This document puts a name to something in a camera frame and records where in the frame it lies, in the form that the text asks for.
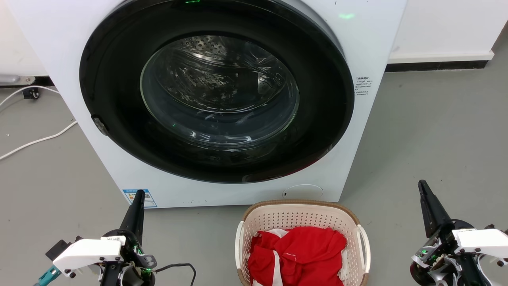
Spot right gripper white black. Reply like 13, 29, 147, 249
410, 180, 508, 286

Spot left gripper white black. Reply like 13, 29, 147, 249
46, 190, 158, 286

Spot white plastic laundry basket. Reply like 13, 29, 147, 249
235, 200, 371, 286

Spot blue energy label sticker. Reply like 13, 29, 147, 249
122, 189, 158, 209

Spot white front-load washing machine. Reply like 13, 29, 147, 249
8, 0, 408, 209

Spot grey washer door latch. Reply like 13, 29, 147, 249
91, 115, 109, 136

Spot white cloth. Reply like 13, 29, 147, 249
337, 247, 350, 280

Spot red garment with white trim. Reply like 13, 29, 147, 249
247, 226, 347, 286

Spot round white filter cover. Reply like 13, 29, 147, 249
282, 184, 324, 200

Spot small printed text sticker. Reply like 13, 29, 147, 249
354, 76, 373, 97

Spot black baseboard strip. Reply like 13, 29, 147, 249
385, 60, 489, 73

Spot round black glass washer door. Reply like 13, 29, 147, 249
79, 0, 355, 184

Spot grey metal bar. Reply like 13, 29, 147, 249
0, 74, 35, 86

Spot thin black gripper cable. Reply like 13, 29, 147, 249
154, 263, 197, 286

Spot teal cable connector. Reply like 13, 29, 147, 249
34, 266, 62, 286

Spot thick white floor cable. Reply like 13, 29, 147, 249
0, 120, 78, 160

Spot thin white floor cable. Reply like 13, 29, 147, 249
0, 85, 60, 108

